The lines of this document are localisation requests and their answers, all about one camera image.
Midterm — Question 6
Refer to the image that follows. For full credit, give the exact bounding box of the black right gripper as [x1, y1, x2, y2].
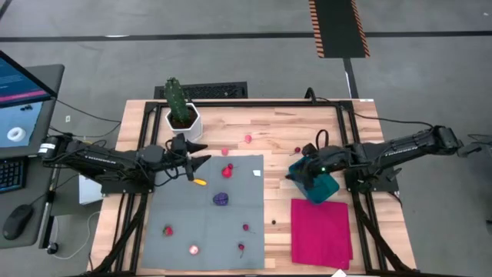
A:
[284, 142, 349, 192]

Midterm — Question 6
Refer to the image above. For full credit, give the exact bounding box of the black floor grate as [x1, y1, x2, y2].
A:
[154, 81, 248, 100]

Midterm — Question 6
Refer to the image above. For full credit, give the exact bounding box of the green cactus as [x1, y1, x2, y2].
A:
[163, 77, 192, 123]

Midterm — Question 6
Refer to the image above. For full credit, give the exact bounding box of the black computer mouse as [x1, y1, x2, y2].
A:
[2, 203, 35, 242]

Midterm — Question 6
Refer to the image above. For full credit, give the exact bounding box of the magenta cloth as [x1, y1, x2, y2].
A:
[290, 198, 354, 270]

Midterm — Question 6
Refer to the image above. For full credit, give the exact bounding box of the black aluminium table frame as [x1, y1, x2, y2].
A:
[72, 98, 424, 277]

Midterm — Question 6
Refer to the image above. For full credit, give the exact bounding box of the white hexagonal plant pot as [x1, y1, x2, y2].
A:
[165, 102, 204, 143]

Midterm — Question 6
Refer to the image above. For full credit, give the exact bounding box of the grey floor stand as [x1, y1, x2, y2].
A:
[457, 133, 492, 159]

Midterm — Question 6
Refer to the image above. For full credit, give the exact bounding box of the grey cloth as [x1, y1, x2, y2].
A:
[140, 154, 266, 271]

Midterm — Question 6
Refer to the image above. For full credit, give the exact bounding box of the computer monitor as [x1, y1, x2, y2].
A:
[0, 49, 65, 159]

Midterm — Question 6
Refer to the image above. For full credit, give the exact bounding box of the grey desk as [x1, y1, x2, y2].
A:
[0, 153, 58, 251]

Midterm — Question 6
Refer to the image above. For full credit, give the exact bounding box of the black keyboard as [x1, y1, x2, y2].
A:
[0, 158, 24, 193]

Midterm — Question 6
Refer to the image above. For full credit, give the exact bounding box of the thin black floor cable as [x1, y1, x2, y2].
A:
[55, 98, 122, 125]

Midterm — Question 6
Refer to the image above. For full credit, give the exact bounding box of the white box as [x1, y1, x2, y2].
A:
[78, 175, 104, 205]

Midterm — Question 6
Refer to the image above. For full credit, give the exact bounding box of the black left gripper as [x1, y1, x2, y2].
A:
[165, 132, 212, 182]

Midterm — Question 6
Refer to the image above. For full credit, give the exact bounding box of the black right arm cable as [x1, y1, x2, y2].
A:
[304, 87, 435, 130]

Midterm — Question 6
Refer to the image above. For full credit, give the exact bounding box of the teal plastic container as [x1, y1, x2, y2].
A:
[288, 155, 340, 205]

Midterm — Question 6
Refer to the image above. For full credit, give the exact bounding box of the black mat with orange stripes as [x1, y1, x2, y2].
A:
[308, 0, 371, 59]

